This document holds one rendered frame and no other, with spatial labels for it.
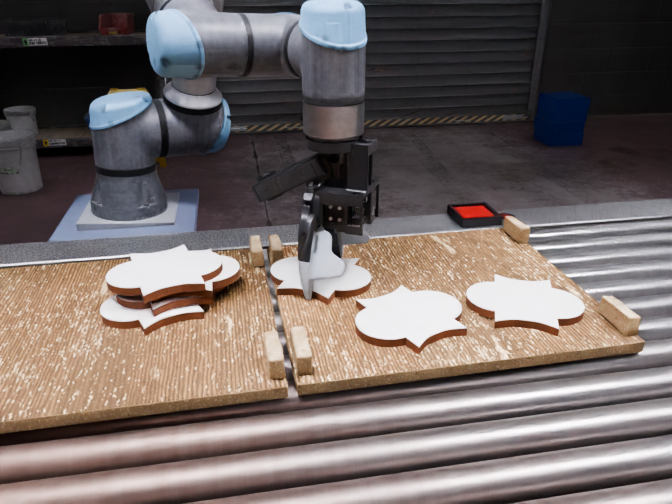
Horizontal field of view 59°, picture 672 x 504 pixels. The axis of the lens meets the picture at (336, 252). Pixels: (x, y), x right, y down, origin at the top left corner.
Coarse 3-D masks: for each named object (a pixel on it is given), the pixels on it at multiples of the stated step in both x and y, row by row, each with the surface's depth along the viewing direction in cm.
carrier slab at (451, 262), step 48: (384, 240) 95; (432, 240) 95; (480, 240) 95; (384, 288) 80; (432, 288) 80; (576, 288) 80; (288, 336) 70; (336, 336) 70; (480, 336) 70; (528, 336) 70; (576, 336) 70; (624, 336) 70; (336, 384) 62; (384, 384) 64
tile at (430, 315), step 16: (400, 288) 78; (368, 304) 74; (384, 304) 74; (400, 304) 74; (416, 304) 74; (432, 304) 74; (448, 304) 74; (368, 320) 71; (384, 320) 71; (400, 320) 71; (416, 320) 71; (432, 320) 71; (448, 320) 71; (368, 336) 68; (384, 336) 67; (400, 336) 67; (416, 336) 67; (432, 336) 68; (448, 336) 69; (416, 352) 66
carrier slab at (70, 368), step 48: (0, 288) 80; (48, 288) 80; (96, 288) 80; (240, 288) 80; (0, 336) 70; (48, 336) 70; (96, 336) 70; (144, 336) 70; (192, 336) 70; (240, 336) 70; (0, 384) 61; (48, 384) 61; (96, 384) 61; (144, 384) 61; (192, 384) 61; (240, 384) 61; (0, 432) 57
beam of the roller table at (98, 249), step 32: (384, 224) 106; (416, 224) 106; (448, 224) 106; (544, 224) 106; (576, 224) 107; (0, 256) 94; (32, 256) 94; (64, 256) 94; (96, 256) 94; (128, 256) 94
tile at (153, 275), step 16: (144, 256) 78; (160, 256) 78; (176, 256) 78; (192, 256) 78; (208, 256) 78; (112, 272) 74; (128, 272) 74; (144, 272) 74; (160, 272) 74; (176, 272) 74; (192, 272) 74; (208, 272) 74; (112, 288) 72; (128, 288) 71; (144, 288) 70; (160, 288) 71; (176, 288) 71; (192, 288) 72
